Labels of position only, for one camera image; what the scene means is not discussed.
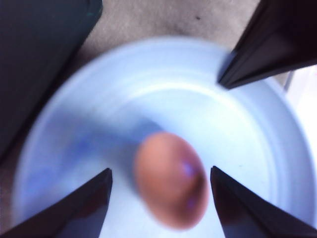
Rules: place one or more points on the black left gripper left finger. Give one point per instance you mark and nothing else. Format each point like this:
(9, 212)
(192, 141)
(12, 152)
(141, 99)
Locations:
(79, 214)

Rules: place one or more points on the black tray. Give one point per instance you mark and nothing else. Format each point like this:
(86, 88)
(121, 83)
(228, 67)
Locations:
(38, 41)

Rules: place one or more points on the blue plate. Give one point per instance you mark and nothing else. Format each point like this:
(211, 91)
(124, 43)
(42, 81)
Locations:
(94, 117)

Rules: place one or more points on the brown egg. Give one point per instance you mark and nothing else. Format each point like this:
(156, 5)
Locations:
(171, 181)

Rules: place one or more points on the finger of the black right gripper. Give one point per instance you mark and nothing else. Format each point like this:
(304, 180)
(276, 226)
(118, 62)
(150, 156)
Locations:
(280, 38)

